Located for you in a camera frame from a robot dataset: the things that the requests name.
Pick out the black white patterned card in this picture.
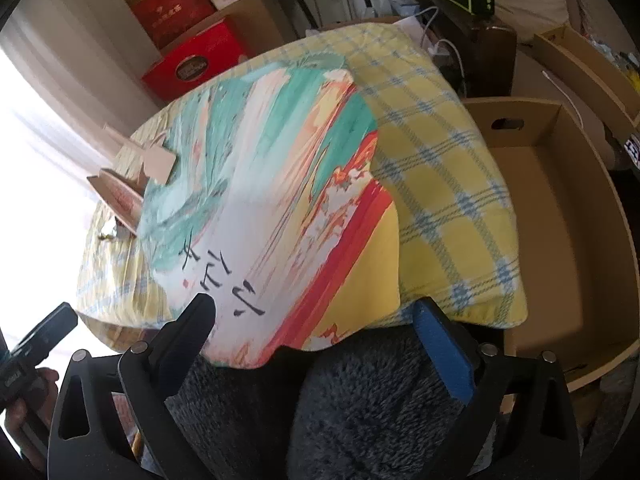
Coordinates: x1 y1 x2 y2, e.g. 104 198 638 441
617 132 640 171

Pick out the grey fleece clothing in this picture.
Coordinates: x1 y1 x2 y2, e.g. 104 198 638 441
165 330 481 480

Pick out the white curtain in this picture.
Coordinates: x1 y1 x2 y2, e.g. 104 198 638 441
0 0 166 311

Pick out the person's left hand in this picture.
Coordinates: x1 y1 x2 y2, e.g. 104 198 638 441
2 367 61 471

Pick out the pale blue box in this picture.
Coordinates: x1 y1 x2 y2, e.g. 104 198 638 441
387 0 426 16

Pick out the red gift box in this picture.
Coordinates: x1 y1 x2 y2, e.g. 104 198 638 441
140 17 251 106

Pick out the large brown cardboard box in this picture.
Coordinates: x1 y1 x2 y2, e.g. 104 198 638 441
215 0 286 61

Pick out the red gift bag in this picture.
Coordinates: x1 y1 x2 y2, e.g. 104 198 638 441
124 0 216 51

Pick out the shallow cardboard tray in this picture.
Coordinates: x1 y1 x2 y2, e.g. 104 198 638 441
531 25 640 131

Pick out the long brown striped box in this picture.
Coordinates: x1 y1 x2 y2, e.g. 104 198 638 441
87 170 146 238

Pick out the pile of colourful packets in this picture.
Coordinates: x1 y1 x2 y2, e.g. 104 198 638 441
590 30 640 86

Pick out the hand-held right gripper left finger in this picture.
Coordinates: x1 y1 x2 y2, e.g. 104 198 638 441
47 292 221 480

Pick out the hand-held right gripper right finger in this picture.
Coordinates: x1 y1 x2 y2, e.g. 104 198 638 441
412 297 583 480

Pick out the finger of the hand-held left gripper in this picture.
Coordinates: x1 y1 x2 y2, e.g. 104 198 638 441
10 302 79 361

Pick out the yellow plaid tablecloth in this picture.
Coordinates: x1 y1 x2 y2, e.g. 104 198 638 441
75 22 531 368

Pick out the white cable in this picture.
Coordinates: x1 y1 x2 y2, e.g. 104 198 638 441
542 71 586 128

